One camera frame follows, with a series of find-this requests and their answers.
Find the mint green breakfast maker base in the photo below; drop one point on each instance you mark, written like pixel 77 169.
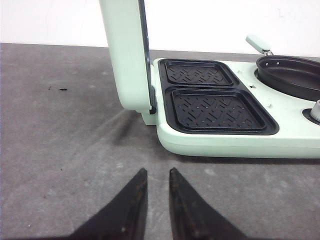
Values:
pixel 221 109

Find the black frying pan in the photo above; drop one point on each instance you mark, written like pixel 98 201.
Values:
pixel 294 76

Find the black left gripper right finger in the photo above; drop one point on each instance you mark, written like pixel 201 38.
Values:
pixel 192 218

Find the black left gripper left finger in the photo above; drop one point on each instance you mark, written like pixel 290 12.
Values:
pixel 123 218

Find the silver left control knob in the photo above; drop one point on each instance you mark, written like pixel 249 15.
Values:
pixel 315 111

